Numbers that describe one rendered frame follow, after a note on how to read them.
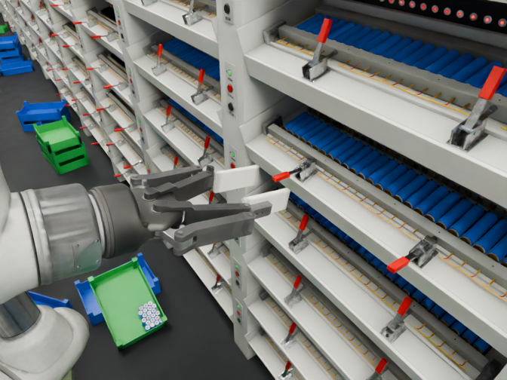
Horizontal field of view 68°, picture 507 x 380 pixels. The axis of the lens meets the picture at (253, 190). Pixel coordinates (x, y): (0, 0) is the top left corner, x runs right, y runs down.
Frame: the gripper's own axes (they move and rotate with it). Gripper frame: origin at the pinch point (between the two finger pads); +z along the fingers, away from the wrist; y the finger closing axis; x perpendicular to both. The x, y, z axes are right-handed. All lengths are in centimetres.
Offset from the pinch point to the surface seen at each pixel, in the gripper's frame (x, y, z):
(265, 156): -8.9, -22.9, 21.3
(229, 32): 13.7, -34.4, 16.0
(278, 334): -67, -17, 35
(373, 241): -9.9, 7.5, 21.1
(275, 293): -48, -17, 29
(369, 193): -4.8, 1.7, 24.7
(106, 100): -46, -167, 32
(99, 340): -109, -71, -3
